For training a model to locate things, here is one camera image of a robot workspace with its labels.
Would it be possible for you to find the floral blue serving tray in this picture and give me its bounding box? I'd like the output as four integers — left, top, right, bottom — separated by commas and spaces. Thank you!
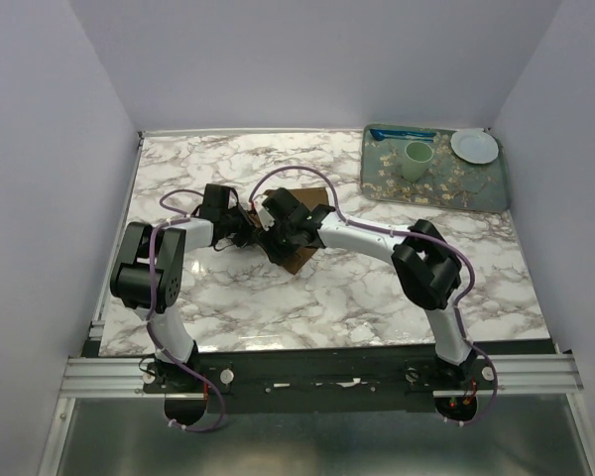
360, 123, 511, 213

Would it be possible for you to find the light green cup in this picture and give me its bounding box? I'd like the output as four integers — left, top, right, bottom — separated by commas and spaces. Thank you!
401, 141, 433, 182

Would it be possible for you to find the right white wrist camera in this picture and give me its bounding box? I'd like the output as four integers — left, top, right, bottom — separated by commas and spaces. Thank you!
253, 195, 275, 231

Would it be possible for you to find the small white plate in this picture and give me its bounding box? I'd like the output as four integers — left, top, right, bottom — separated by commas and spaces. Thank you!
450, 128, 499, 165

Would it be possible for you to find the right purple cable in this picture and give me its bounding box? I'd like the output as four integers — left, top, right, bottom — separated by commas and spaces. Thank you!
247, 166, 501, 427

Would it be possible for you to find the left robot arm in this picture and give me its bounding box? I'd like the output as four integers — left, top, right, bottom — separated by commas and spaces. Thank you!
110, 184, 255, 392

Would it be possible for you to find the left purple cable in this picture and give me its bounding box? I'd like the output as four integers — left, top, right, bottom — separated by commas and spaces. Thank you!
146, 188, 228, 433

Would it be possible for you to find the brown cloth napkin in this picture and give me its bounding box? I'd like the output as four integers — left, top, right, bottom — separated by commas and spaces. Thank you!
245, 186, 329, 275

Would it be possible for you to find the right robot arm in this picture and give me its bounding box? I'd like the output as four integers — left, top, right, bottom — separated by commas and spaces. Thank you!
252, 188, 475, 389

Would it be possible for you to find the aluminium extrusion frame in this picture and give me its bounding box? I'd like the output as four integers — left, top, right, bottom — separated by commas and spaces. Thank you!
38, 354, 595, 475

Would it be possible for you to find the black mounting base rail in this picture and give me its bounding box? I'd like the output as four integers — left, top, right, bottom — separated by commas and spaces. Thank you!
81, 338, 559, 416

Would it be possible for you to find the purple cable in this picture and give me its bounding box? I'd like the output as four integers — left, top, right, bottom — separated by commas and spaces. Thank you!
146, 188, 228, 433
247, 166, 501, 427

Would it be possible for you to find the blue plastic utensil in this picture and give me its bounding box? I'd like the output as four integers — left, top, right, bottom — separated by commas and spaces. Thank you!
369, 128, 436, 142

